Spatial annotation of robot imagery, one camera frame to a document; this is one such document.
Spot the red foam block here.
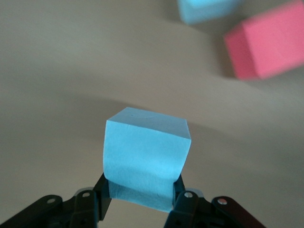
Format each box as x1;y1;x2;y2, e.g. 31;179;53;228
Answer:
222;0;304;81

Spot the blue foam block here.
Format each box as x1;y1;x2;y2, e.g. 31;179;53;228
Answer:
103;106;192;213
177;0;247;26

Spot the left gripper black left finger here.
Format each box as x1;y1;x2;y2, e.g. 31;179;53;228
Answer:
9;172;112;228

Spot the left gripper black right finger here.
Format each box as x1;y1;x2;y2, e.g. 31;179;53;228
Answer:
162;174;264;228

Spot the brown table cover sheet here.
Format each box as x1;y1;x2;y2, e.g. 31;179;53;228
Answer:
0;0;304;228

